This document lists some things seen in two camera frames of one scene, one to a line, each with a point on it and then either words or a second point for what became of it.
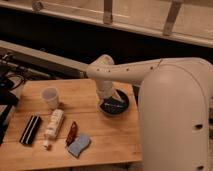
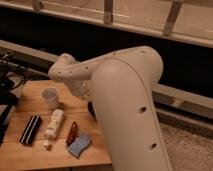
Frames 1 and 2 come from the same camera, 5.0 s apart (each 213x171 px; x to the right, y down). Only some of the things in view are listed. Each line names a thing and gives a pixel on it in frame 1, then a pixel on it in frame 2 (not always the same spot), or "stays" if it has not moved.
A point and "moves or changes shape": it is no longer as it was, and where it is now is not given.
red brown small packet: x=72 y=133 stays
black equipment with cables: x=12 y=76 stays
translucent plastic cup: x=50 y=97 stays
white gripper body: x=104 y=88 to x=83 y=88
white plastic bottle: x=53 y=127 stays
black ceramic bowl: x=113 y=107 moves or changes shape
